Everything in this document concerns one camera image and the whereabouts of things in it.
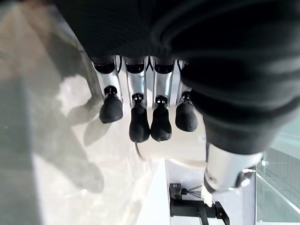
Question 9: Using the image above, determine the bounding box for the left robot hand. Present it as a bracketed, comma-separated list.
[53, 0, 300, 194]

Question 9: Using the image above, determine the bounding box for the small white tag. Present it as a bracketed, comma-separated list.
[202, 185, 214, 208]

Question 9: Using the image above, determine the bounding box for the glass shower partition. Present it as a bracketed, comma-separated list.
[255, 117, 300, 225]

